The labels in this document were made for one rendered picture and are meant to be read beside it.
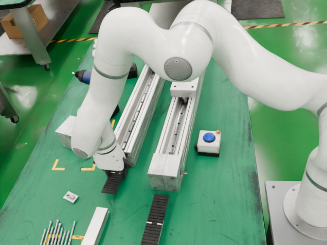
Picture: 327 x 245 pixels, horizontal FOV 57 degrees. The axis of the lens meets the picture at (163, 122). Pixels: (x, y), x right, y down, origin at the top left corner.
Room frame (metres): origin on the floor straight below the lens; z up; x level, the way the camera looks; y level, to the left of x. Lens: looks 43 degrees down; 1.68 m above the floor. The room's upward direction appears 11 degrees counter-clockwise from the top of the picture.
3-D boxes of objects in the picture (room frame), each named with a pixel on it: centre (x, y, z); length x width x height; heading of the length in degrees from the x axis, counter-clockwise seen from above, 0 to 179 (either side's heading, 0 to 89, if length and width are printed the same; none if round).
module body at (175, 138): (1.06, -0.13, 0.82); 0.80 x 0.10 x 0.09; 160
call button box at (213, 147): (0.76, -0.15, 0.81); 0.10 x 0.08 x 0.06; 70
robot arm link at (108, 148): (0.70, 0.21, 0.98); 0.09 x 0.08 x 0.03; 70
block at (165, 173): (0.64, 0.01, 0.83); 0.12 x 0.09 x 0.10; 70
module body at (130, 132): (1.13, 0.05, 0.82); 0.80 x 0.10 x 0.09; 160
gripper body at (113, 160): (0.70, 0.20, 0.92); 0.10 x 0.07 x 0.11; 70
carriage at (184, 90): (1.06, -0.13, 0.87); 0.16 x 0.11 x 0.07; 160
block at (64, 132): (0.93, 0.36, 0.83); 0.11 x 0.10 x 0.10; 57
